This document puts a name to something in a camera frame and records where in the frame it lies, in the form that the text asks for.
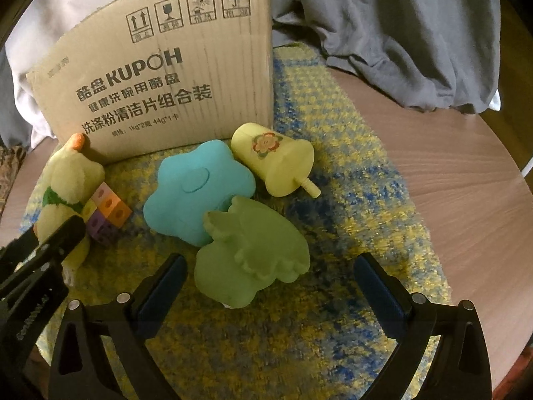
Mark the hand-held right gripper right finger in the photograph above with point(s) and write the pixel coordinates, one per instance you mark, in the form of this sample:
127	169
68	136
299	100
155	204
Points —
378	296

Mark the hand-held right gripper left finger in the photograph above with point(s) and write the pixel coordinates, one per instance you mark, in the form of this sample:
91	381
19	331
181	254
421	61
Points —
167	291

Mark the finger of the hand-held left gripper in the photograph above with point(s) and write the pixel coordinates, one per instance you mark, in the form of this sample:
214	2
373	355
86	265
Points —
37	300
62	235

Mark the yellow plush duck toy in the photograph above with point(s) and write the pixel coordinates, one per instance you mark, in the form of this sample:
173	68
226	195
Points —
70	179

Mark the green cloud-shaped toy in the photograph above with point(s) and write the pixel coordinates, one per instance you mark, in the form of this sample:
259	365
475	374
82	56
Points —
250	237

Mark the multicoloured cube block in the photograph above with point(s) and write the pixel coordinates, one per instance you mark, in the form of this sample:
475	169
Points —
110	212

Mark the brown patterned cloth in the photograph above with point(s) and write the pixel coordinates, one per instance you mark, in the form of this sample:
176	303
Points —
9	171

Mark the yellow and blue woven mat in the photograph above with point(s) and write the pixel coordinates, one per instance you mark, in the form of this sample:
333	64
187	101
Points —
354	200

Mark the blue star-shaped toy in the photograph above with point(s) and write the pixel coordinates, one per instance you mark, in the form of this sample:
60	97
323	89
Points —
187	191

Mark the yellow toy cup with flower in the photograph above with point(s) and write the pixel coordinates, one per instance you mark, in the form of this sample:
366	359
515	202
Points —
283	162

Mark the printed cardboard box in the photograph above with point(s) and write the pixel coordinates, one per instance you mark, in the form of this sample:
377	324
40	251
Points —
166	71

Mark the white cloth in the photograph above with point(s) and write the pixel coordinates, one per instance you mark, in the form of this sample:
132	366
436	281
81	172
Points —
62	8

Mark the grey cloth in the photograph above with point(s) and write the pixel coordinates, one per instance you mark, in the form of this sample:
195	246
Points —
395	29

